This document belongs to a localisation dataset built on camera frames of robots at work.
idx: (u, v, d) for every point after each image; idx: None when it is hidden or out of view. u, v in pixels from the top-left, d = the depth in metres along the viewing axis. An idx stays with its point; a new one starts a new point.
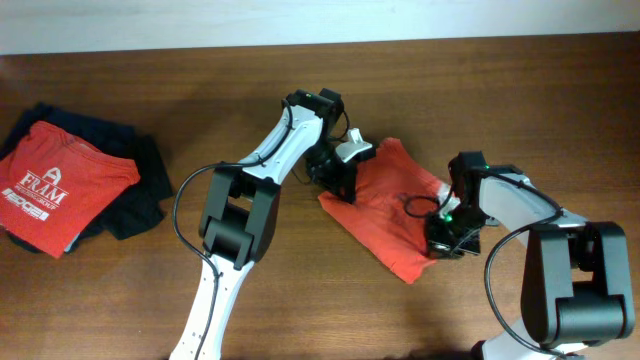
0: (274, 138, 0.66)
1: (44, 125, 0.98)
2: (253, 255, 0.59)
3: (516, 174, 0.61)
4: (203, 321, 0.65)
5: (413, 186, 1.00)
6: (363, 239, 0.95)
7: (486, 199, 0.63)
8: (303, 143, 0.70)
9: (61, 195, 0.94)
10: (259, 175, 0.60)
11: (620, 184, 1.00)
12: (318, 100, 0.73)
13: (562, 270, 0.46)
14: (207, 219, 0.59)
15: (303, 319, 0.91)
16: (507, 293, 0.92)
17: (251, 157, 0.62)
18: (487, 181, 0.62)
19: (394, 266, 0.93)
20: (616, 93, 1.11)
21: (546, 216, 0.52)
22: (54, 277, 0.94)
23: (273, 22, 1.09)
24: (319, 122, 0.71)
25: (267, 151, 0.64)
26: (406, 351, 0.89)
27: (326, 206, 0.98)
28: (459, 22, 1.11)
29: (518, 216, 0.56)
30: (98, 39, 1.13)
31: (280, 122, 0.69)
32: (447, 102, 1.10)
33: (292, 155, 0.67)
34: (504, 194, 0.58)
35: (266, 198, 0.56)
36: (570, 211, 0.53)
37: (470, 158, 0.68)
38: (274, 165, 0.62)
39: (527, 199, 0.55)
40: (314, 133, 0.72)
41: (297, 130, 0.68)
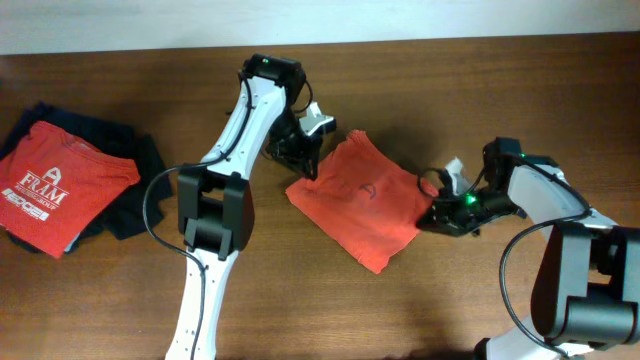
0: (235, 124, 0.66)
1: (44, 124, 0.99)
2: (236, 246, 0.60)
3: (551, 167, 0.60)
4: (195, 316, 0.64)
5: (378, 177, 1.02)
6: (331, 231, 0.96)
7: (514, 187, 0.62)
8: (269, 118, 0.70)
9: (61, 195, 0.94)
10: (226, 172, 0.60)
11: (621, 184, 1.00)
12: (276, 65, 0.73)
13: (579, 269, 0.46)
14: (185, 218, 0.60)
15: (303, 319, 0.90)
16: (508, 293, 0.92)
17: (213, 153, 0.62)
18: (519, 168, 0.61)
19: (361, 256, 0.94)
20: (617, 93, 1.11)
21: (572, 213, 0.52)
22: (54, 277, 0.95)
23: (273, 22, 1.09)
24: (279, 92, 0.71)
25: (230, 142, 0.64)
26: (406, 350, 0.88)
27: (294, 199, 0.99)
28: (459, 22, 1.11)
29: (545, 209, 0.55)
30: (98, 39, 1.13)
31: (239, 104, 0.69)
32: (447, 102, 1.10)
33: (257, 137, 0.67)
34: (535, 185, 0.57)
35: (235, 194, 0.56)
36: (599, 213, 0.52)
37: (508, 146, 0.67)
38: (239, 156, 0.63)
39: (557, 193, 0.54)
40: (278, 105, 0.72)
41: (258, 107, 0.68)
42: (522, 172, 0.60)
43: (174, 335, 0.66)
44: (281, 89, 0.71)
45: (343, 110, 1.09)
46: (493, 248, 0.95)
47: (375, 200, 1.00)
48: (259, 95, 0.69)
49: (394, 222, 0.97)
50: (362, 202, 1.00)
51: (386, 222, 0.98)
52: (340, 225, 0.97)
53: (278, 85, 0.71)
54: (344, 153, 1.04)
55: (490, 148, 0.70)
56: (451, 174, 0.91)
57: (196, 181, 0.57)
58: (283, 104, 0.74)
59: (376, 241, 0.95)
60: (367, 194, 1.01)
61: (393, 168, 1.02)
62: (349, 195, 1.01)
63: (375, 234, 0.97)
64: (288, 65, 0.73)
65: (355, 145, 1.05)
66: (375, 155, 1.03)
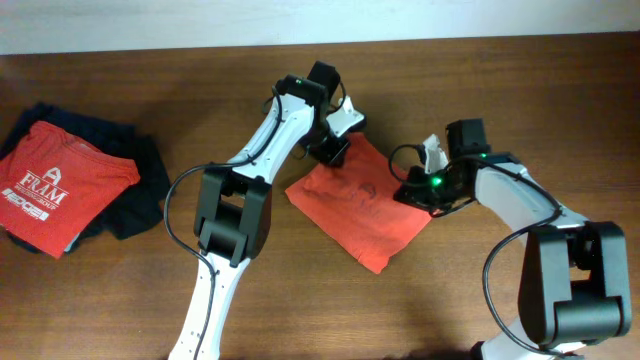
0: (264, 132, 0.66)
1: (44, 124, 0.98)
2: (249, 253, 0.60)
3: (514, 164, 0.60)
4: (202, 319, 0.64)
5: (378, 177, 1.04)
6: (330, 231, 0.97)
7: (481, 188, 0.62)
8: (295, 133, 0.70)
9: (61, 195, 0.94)
10: (249, 174, 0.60)
11: (619, 184, 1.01)
12: (306, 86, 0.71)
13: (559, 273, 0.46)
14: (202, 219, 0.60)
15: (303, 319, 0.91)
16: (506, 293, 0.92)
17: (240, 156, 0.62)
18: (483, 171, 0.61)
19: (361, 255, 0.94)
20: (616, 93, 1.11)
21: (544, 216, 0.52)
22: (53, 277, 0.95)
23: (273, 22, 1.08)
24: (310, 111, 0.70)
25: (257, 149, 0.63)
26: (406, 350, 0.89)
27: (295, 199, 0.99)
28: (459, 22, 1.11)
29: (515, 212, 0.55)
30: (98, 39, 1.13)
31: (269, 115, 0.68)
32: (446, 102, 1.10)
33: (283, 150, 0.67)
34: (501, 187, 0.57)
35: (257, 197, 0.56)
36: (570, 210, 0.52)
37: (469, 132, 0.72)
38: (263, 163, 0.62)
39: (524, 194, 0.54)
40: (305, 123, 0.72)
41: (287, 122, 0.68)
42: (487, 174, 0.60)
43: (181, 334, 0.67)
44: (312, 109, 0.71)
45: None
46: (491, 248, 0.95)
47: (375, 200, 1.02)
48: (291, 111, 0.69)
49: (394, 221, 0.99)
50: (362, 202, 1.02)
51: (385, 222, 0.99)
52: (340, 225, 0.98)
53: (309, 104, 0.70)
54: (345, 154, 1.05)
55: (453, 128, 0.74)
56: (426, 150, 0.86)
57: (220, 181, 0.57)
58: (310, 124, 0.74)
59: (376, 241, 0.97)
60: (366, 193, 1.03)
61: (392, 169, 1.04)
62: (348, 195, 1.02)
63: (375, 234, 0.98)
64: (316, 87, 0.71)
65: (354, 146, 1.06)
66: (374, 156, 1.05)
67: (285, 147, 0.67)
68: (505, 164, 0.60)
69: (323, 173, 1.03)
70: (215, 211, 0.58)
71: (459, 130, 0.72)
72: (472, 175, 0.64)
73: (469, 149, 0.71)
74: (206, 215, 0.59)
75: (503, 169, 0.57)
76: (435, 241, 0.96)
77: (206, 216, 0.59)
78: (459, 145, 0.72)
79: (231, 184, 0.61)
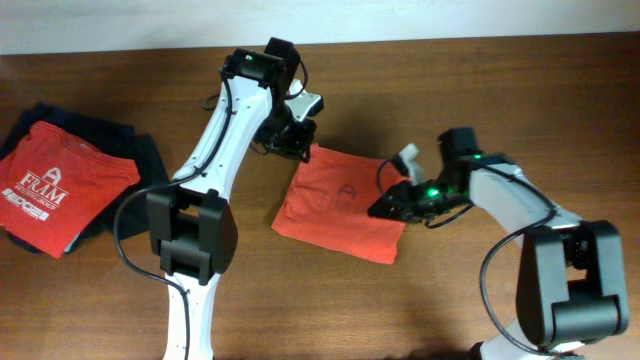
0: (214, 131, 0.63)
1: (44, 125, 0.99)
2: (216, 269, 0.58)
3: (507, 165, 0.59)
4: (183, 334, 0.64)
5: (351, 176, 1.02)
6: (331, 244, 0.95)
7: (475, 189, 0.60)
8: (252, 122, 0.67)
9: (61, 195, 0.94)
10: (201, 189, 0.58)
11: (619, 184, 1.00)
12: (260, 61, 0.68)
13: (556, 275, 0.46)
14: (159, 239, 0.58)
15: (303, 319, 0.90)
16: (507, 293, 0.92)
17: (188, 168, 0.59)
18: (477, 172, 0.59)
19: (369, 253, 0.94)
20: (615, 93, 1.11)
21: (539, 216, 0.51)
22: (53, 277, 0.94)
23: (273, 22, 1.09)
24: (264, 94, 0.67)
25: (206, 155, 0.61)
26: (406, 350, 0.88)
27: (285, 231, 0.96)
28: (459, 21, 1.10)
29: (511, 215, 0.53)
30: (98, 39, 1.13)
31: (219, 111, 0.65)
32: (447, 102, 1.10)
33: (239, 147, 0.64)
34: (494, 187, 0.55)
35: (212, 215, 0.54)
36: (564, 209, 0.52)
37: (462, 138, 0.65)
38: (216, 170, 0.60)
39: (520, 197, 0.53)
40: (262, 107, 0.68)
41: (239, 113, 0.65)
42: (480, 176, 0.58)
43: (166, 350, 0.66)
44: (267, 90, 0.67)
45: (344, 110, 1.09)
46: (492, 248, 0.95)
47: (356, 199, 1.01)
48: (241, 98, 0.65)
49: None
50: (347, 205, 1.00)
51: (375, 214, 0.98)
52: (334, 229, 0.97)
53: (263, 87, 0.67)
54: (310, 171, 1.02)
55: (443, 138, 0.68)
56: (404, 161, 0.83)
57: (167, 200, 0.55)
58: (269, 105, 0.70)
59: (376, 236, 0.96)
60: (348, 195, 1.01)
61: (360, 161, 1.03)
62: (331, 202, 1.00)
63: (372, 229, 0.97)
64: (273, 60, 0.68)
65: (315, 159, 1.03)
66: (339, 158, 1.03)
67: (242, 141, 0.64)
68: (496, 164, 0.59)
69: (301, 194, 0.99)
70: (168, 231, 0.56)
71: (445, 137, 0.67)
72: (465, 177, 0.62)
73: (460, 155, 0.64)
74: (161, 235, 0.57)
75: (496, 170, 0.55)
76: (437, 241, 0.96)
77: (162, 236, 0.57)
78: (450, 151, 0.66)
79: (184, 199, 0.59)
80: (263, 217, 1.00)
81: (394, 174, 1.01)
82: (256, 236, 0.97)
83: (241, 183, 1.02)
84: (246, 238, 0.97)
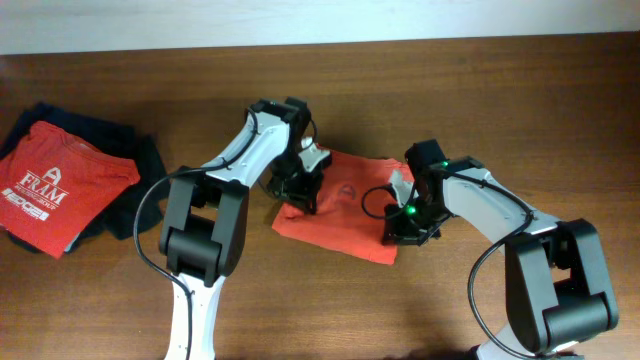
0: (239, 141, 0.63)
1: (44, 124, 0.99)
2: (222, 270, 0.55)
3: (475, 169, 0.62)
4: (187, 333, 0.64)
5: (352, 176, 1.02)
6: (330, 243, 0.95)
7: (449, 198, 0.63)
8: (271, 147, 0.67)
9: (61, 195, 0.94)
10: (225, 177, 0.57)
11: (619, 184, 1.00)
12: (282, 106, 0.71)
13: (544, 281, 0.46)
14: (168, 235, 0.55)
15: (302, 319, 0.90)
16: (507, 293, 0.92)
17: (216, 161, 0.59)
18: (449, 182, 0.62)
19: (371, 254, 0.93)
20: (615, 93, 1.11)
21: (516, 222, 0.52)
22: (54, 277, 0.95)
23: (273, 22, 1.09)
24: (285, 128, 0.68)
25: (234, 154, 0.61)
26: (406, 350, 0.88)
27: (286, 233, 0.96)
28: (460, 22, 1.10)
29: (489, 220, 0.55)
30: (98, 39, 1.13)
31: (245, 129, 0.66)
32: (447, 102, 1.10)
33: (258, 161, 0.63)
34: (469, 195, 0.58)
35: (235, 201, 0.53)
36: (539, 212, 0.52)
37: (426, 152, 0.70)
38: (240, 168, 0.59)
39: (494, 201, 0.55)
40: (279, 141, 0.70)
41: (262, 135, 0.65)
42: (454, 184, 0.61)
43: (169, 349, 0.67)
44: (288, 126, 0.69)
45: (344, 110, 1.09)
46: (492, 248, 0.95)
47: (356, 199, 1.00)
48: (265, 125, 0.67)
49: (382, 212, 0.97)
50: (348, 206, 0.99)
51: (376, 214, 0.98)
52: (336, 229, 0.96)
53: (286, 119, 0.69)
54: None
55: (411, 153, 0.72)
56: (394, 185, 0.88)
57: (192, 182, 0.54)
58: (284, 143, 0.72)
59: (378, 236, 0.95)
60: (348, 195, 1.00)
61: (359, 161, 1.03)
62: (331, 204, 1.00)
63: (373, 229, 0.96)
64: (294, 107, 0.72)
65: None
66: (337, 159, 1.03)
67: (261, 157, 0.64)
68: (468, 171, 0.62)
69: None
70: (185, 220, 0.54)
71: (415, 150, 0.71)
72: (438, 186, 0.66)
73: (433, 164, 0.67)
74: (174, 226, 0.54)
75: (467, 177, 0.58)
76: (437, 241, 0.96)
77: (175, 227, 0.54)
78: (419, 164, 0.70)
79: (203, 191, 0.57)
80: (263, 217, 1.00)
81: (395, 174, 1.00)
82: (256, 236, 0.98)
83: None
84: (246, 238, 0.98)
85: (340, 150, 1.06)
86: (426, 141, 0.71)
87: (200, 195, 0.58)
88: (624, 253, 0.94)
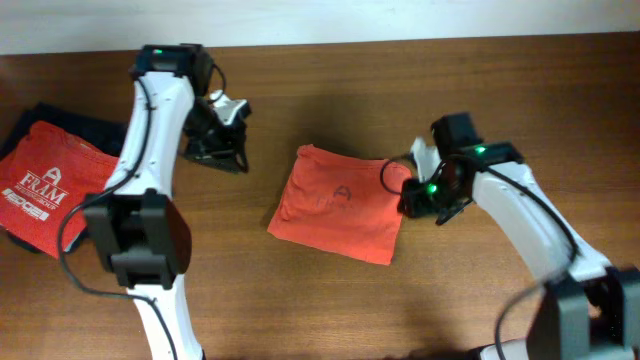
0: (138, 128, 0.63)
1: (44, 125, 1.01)
2: (175, 268, 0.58)
3: (518, 167, 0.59)
4: (165, 339, 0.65)
5: (345, 176, 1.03)
6: (327, 245, 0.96)
7: (481, 191, 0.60)
8: (176, 115, 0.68)
9: (61, 195, 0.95)
10: (138, 189, 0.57)
11: (618, 184, 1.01)
12: (171, 55, 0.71)
13: (580, 330, 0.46)
14: (108, 256, 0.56)
15: (302, 319, 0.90)
16: (507, 293, 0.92)
17: (120, 172, 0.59)
18: (483, 175, 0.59)
19: (366, 254, 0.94)
20: (614, 93, 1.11)
21: (561, 259, 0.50)
22: (54, 277, 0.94)
23: (273, 22, 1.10)
24: (180, 84, 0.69)
25: (135, 156, 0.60)
26: (406, 350, 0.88)
27: (280, 234, 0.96)
28: (458, 22, 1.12)
29: (527, 242, 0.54)
30: (98, 39, 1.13)
31: (138, 107, 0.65)
32: (446, 102, 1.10)
33: (167, 141, 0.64)
34: (507, 203, 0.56)
35: (157, 210, 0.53)
36: (590, 252, 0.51)
37: (457, 128, 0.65)
38: (149, 167, 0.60)
39: (539, 225, 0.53)
40: (183, 99, 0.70)
41: (159, 106, 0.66)
42: (489, 181, 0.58)
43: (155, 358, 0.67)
44: (183, 79, 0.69)
45: (344, 110, 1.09)
46: (492, 248, 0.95)
47: (351, 199, 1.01)
48: (158, 93, 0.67)
49: (378, 213, 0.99)
50: (343, 206, 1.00)
51: (372, 216, 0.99)
52: (331, 230, 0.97)
53: (178, 77, 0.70)
54: (305, 172, 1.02)
55: (441, 128, 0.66)
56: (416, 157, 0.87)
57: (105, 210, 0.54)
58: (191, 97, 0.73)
59: (374, 237, 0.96)
60: (343, 196, 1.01)
61: (355, 161, 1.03)
62: (326, 204, 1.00)
63: (369, 230, 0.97)
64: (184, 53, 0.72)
65: (308, 159, 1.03)
66: (332, 159, 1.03)
67: (168, 135, 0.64)
68: (502, 165, 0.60)
69: (296, 195, 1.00)
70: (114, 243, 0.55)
71: (446, 125, 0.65)
72: (470, 176, 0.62)
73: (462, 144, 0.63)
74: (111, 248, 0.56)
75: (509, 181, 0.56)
76: (437, 241, 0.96)
77: (111, 251, 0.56)
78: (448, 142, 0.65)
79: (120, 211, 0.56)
80: (262, 217, 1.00)
81: (390, 174, 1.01)
82: (255, 236, 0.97)
83: (240, 183, 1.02)
84: (246, 238, 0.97)
85: (339, 149, 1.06)
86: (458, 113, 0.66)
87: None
88: (624, 252, 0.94)
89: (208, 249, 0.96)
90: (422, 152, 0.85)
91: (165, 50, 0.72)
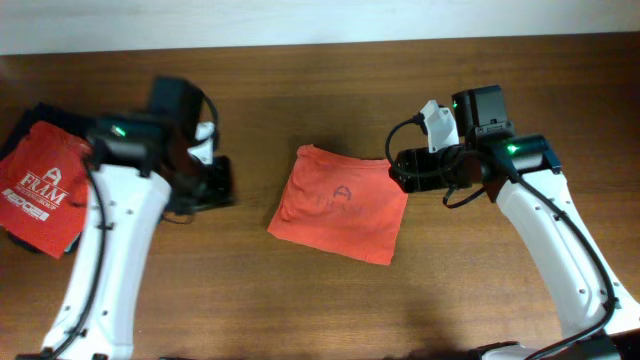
0: (89, 257, 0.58)
1: (44, 125, 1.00)
2: None
3: (555, 174, 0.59)
4: None
5: (345, 176, 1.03)
6: (327, 245, 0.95)
7: (508, 198, 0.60)
8: (139, 231, 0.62)
9: (61, 196, 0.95)
10: (84, 350, 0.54)
11: (617, 185, 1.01)
12: (135, 139, 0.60)
13: None
14: None
15: (303, 319, 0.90)
16: (506, 293, 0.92)
17: (64, 325, 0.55)
18: (514, 186, 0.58)
19: (367, 254, 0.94)
20: (614, 94, 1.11)
21: (598, 309, 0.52)
22: (53, 277, 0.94)
23: (272, 21, 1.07)
24: (147, 185, 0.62)
25: (82, 302, 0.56)
26: (406, 350, 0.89)
27: (280, 234, 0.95)
28: (461, 22, 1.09)
29: (560, 280, 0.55)
30: (98, 40, 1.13)
31: (91, 228, 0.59)
32: (445, 104, 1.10)
33: (126, 271, 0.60)
34: (543, 228, 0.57)
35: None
36: (628, 301, 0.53)
37: (486, 111, 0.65)
38: (97, 318, 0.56)
39: (577, 267, 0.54)
40: (148, 203, 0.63)
41: (117, 229, 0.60)
42: (521, 195, 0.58)
43: None
44: (150, 177, 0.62)
45: (344, 110, 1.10)
46: (492, 248, 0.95)
47: (352, 199, 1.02)
48: (116, 204, 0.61)
49: (378, 214, 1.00)
50: (343, 207, 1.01)
51: (372, 216, 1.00)
52: (331, 230, 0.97)
53: (144, 175, 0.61)
54: (306, 172, 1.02)
55: (469, 108, 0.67)
56: (425, 121, 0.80)
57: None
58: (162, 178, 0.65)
59: (374, 237, 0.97)
60: (343, 196, 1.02)
61: (355, 162, 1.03)
62: (326, 205, 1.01)
63: (369, 230, 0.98)
64: (153, 133, 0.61)
65: (309, 158, 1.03)
66: (331, 159, 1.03)
67: (127, 267, 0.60)
68: (535, 171, 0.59)
69: (296, 195, 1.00)
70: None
71: (474, 106, 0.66)
72: (497, 179, 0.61)
73: (488, 128, 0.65)
74: None
75: (548, 204, 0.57)
76: (437, 241, 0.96)
77: None
78: (476, 127, 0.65)
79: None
80: (262, 217, 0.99)
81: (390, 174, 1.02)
82: (256, 236, 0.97)
83: (240, 183, 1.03)
84: (246, 238, 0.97)
85: (339, 150, 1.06)
86: (485, 89, 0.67)
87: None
88: (621, 253, 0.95)
89: (208, 248, 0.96)
90: (438, 113, 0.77)
91: (129, 125, 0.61)
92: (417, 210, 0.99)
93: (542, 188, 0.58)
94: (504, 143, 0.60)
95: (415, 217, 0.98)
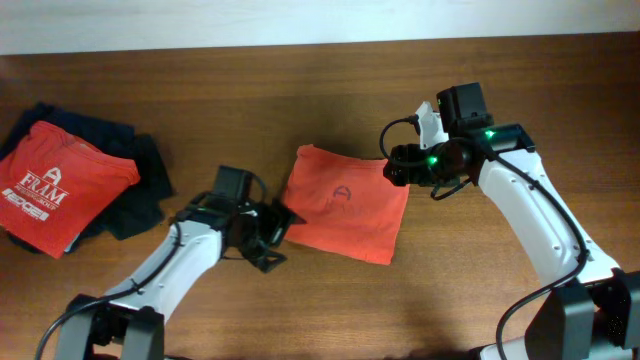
0: (162, 254, 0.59)
1: (44, 125, 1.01)
2: None
3: (529, 153, 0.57)
4: None
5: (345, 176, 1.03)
6: (326, 245, 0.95)
7: (486, 177, 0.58)
8: (198, 260, 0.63)
9: (62, 195, 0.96)
10: (132, 307, 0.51)
11: (617, 184, 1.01)
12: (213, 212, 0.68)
13: (585, 330, 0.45)
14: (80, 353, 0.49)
15: (303, 319, 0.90)
16: (507, 293, 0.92)
17: (126, 283, 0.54)
18: (491, 164, 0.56)
19: (366, 254, 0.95)
20: (613, 93, 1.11)
21: (570, 261, 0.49)
22: (53, 277, 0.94)
23: (273, 22, 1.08)
24: (218, 235, 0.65)
25: (147, 275, 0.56)
26: (406, 350, 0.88)
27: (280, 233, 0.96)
28: (459, 22, 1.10)
29: (535, 240, 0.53)
30: (98, 39, 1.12)
31: (167, 240, 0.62)
32: None
33: (183, 273, 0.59)
34: (516, 194, 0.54)
35: (144, 339, 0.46)
36: (599, 254, 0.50)
37: (467, 103, 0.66)
38: (154, 290, 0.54)
39: (549, 224, 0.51)
40: (210, 249, 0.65)
41: (187, 246, 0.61)
42: (497, 170, 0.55)
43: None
44: (220, 232, 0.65)
45: (344, 110, 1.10)
46: (492, 248, 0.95)
47: (352, 199, 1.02)
48: (191, 235, 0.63)
49: (378, 214, 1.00)
50: (343, 207, 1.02)
51: (372, 216, 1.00)
52: (330, 230, 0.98)
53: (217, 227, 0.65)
54: (306, 172, 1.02)
55: (449, 101, 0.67)
56: (419, 121, 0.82)
57: (89, 317, 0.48)
58: (218, 250, 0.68)
59: (375, 236, 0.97)
60: (343, 196, 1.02)
61: (355, 162, 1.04)
62: (326, 205, 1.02)
63: (369, 230, 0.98)
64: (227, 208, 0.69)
65: (306, 158, 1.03)
66: (329, 159, 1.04)
67: (185, 274, 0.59)
68: (512, 153, 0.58)
69: (296, 195, 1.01)
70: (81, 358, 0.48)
71: (455, 100, 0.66)
72: (476, 162, 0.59)
73: (468, 120, 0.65)
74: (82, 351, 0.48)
75: (518, 171, 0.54)
76: (437, 241, 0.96)
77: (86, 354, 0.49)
78: (456, 118, 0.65)
79: (108, 325, 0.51)
80: None
81: None
82: None
83: None
84: None
85: (339, 150, 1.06)
86: (466, 84, 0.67)
87: (102, 332, 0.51)
88: (622, 253, 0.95)
89: None
90: (429, 117, 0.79)
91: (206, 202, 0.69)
92: (417, 210, 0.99)
93: (516, 163, 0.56)
94: (482, 129, 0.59)
95: (415, 217, 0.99)
